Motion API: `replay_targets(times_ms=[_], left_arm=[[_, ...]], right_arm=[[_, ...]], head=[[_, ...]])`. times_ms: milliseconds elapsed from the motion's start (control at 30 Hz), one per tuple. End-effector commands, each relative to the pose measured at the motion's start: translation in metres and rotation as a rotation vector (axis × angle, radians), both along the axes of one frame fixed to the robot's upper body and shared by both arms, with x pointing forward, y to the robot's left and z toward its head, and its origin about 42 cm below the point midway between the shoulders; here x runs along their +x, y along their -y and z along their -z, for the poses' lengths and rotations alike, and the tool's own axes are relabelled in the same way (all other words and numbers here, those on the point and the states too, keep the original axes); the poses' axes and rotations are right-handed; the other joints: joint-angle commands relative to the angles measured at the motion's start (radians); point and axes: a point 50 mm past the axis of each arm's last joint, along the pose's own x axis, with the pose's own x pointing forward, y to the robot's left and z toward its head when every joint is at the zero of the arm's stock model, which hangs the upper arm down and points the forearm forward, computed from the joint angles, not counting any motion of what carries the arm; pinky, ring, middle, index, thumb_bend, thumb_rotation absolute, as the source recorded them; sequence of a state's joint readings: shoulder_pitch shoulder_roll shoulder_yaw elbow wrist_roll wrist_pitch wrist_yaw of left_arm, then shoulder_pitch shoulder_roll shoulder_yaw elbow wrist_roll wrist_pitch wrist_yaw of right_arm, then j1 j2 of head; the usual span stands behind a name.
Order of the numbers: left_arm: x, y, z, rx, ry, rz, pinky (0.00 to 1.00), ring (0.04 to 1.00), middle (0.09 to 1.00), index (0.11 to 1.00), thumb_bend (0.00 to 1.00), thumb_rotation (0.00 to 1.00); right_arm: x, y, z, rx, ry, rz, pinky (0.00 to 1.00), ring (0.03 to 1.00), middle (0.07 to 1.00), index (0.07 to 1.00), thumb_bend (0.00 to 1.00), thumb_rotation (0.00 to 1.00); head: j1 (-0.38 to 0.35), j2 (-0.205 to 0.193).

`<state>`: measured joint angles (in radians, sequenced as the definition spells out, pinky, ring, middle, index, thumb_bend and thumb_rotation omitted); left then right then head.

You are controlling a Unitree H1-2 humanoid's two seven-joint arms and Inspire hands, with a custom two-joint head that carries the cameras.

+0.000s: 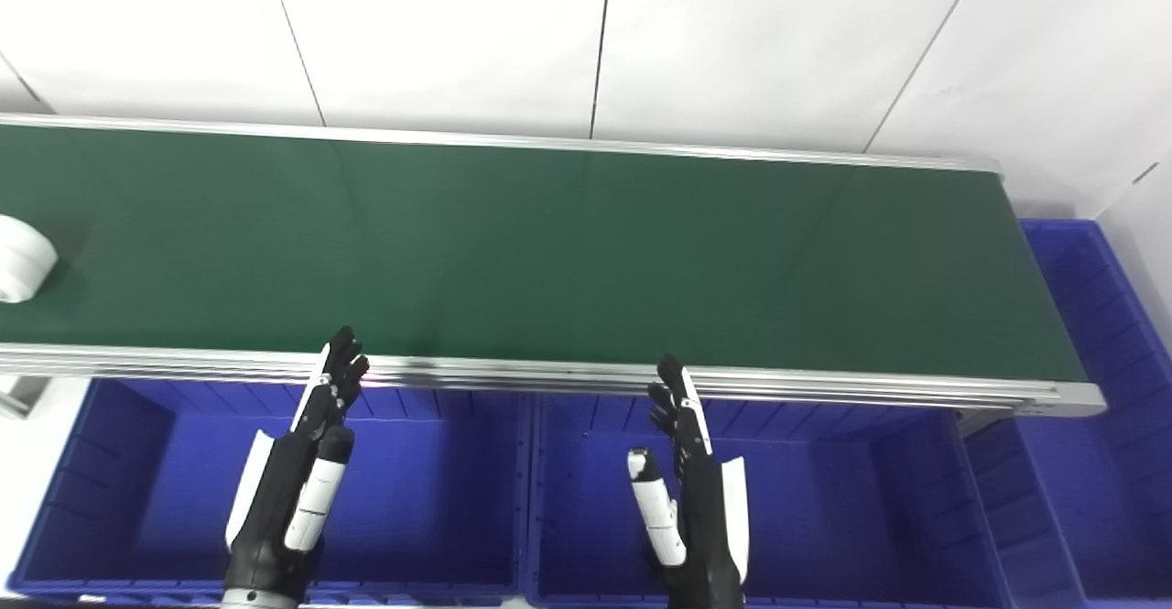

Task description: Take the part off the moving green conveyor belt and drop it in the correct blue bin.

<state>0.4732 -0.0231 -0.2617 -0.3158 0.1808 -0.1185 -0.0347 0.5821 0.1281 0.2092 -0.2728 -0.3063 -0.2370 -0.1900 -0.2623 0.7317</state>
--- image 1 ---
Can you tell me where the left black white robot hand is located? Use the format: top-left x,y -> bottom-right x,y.
222,325 -> 371,604

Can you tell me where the white cylindrical plastic part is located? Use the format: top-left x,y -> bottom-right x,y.
0,214 -> 59,303

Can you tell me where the blue plastic bin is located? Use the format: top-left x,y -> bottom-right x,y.
526,393 -> 1015,609
5,377 -> 534,606
961,218 -> 1172,609

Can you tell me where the green conveyor belt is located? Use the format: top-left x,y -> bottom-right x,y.
0,124 -> 1089,384
0,114 -> 1108,420

